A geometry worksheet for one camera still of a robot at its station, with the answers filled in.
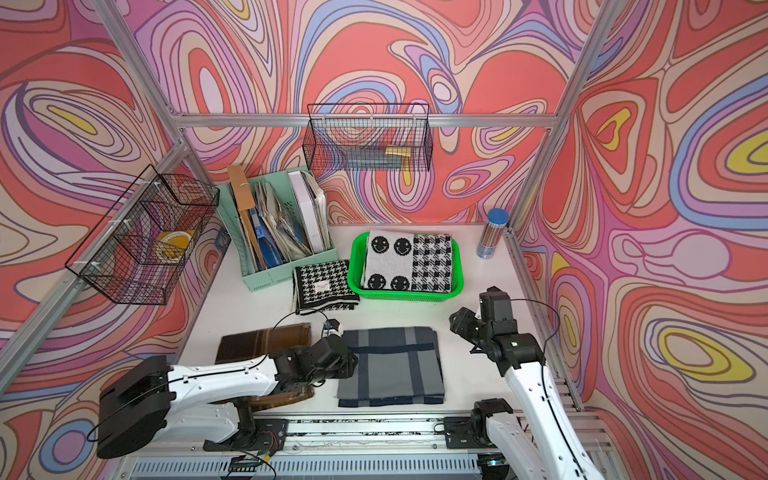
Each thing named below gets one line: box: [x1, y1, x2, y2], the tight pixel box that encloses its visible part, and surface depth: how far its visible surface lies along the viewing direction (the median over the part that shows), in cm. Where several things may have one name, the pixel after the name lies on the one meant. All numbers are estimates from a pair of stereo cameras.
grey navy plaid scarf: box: [337, 326, 445, 407], surface depth 83 cm
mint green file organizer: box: [216, 167, 339, 293], surface depth 100 cm
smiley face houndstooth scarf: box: [361, 229, 453, 293], surface depth 101 cm
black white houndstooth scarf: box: [291, 260, 360, 315], surface depth 98 cm
